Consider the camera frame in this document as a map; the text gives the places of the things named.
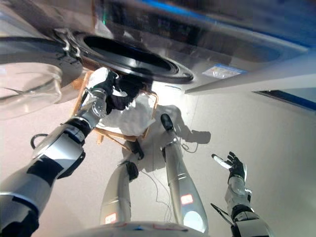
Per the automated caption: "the white cloth with blue label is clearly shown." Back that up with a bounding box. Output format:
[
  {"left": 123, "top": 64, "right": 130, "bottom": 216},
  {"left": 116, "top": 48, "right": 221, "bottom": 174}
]
[{"left": 83, "top": 67, "right": 157, "bottom": 138}]

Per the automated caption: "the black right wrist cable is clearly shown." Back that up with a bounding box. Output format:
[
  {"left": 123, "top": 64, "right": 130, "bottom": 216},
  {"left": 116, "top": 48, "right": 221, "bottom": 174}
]
[{"left": 210, "top": 202, "right": 235, "bottom": 226}]

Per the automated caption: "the black left robot foot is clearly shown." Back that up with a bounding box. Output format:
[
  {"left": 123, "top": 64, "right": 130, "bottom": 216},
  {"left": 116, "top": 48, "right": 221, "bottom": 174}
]
[{"left": 130, "top": 139, "right": 145, "bottom": 161}]

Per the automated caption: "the blue energy label sticker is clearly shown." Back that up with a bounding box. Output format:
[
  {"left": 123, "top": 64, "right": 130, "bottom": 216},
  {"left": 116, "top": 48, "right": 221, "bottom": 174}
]
[{"left": 201, "top": 63, "right": 248, "bottom": 80}]

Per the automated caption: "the silver right robot leg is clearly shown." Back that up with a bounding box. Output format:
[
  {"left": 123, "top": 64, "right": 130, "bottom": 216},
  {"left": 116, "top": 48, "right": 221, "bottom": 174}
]
[{"left": 160, "top": 134, "right": 208, "bottom": 234}]

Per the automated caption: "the woven tan laundry basket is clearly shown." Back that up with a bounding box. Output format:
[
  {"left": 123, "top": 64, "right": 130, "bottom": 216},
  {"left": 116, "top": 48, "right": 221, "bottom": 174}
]
[{"left": 71, "top": 70, "right": 159, "bottom": 152}]

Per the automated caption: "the dark grey washing machine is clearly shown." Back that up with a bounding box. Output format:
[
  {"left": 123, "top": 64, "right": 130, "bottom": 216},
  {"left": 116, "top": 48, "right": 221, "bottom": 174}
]
[{"left": 53, "top": 0, "right": 316, "bottom": 95}]

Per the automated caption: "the black right robot foot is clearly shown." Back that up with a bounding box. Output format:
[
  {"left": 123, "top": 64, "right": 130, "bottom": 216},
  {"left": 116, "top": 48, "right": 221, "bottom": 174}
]
[{"left": 160, "top": 113, "right": 175, "bottom": 133}]

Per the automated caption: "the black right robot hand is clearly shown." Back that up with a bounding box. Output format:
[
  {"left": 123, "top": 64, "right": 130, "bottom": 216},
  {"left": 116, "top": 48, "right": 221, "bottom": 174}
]
[{"left": 211, "top": 151, "right": 248, "bottom": 183}]

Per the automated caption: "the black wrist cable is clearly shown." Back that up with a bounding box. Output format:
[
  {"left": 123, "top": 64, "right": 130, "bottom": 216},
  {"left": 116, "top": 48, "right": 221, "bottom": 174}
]
[
  {"left": 210, "top": 202, "right": 235, "bottom": 226},
  {"left": 30, "top": 133, "right": 49, "bottom": 150}
]

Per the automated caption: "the black robot foot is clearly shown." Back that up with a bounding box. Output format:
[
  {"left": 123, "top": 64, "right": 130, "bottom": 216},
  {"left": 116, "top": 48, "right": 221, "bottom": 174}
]
[
  {"left": 160, "top": 113, "right": 175, "bottom": 133},
  {"left": 130, "top": 139, "right": 145, "bottom": 161}
]

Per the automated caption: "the white cabinet side panel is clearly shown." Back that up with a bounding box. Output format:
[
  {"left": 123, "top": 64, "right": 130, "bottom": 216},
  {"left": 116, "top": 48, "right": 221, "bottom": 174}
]
[{"left": 184, "top": 61, "right": 316, "bottom": 95}]

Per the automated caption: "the black garment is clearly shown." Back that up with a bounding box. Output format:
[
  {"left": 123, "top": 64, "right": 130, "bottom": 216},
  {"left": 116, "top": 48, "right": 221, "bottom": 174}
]
[{"left": 105, "top": 73, "right": 147, "bottom": 116}]

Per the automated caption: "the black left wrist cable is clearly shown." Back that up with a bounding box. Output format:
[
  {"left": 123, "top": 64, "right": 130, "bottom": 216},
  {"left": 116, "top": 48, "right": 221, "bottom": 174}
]
[{"left": 30, "top": 133, "right": 49, "bottom": 150}]

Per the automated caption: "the round glass washer door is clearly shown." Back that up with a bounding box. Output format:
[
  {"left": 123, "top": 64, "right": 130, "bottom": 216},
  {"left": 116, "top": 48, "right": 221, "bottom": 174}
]
[{"left": 0, "top": 36, "right": 85, "bottom": 122}]

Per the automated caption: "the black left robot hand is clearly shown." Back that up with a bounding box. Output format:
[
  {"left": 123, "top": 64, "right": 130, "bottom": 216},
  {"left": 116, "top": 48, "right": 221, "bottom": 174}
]
[{"left": 97, "top": 70, "right": 119, "bottom": 96}]

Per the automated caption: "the silver robot torso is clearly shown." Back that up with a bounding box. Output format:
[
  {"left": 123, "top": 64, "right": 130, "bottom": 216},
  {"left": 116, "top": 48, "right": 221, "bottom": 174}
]
[{"left": 76, "top": 220, "right": 191, "bottom": 237}]

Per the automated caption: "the silver robot leg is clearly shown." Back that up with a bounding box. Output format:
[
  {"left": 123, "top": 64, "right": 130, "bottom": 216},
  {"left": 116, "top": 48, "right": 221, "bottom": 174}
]
[
  {"left": 99, "top": 159, "right": 139, "bottom": 226},
  {"left": 160, "top": 134, "right": 208, "bottom": 234}
]

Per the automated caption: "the silver left robot leg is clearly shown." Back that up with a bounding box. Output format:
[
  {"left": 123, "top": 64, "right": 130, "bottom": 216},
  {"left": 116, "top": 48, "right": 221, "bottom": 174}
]
[{"left": 99, "top": 159, "right": 139, "bottom": 226}]

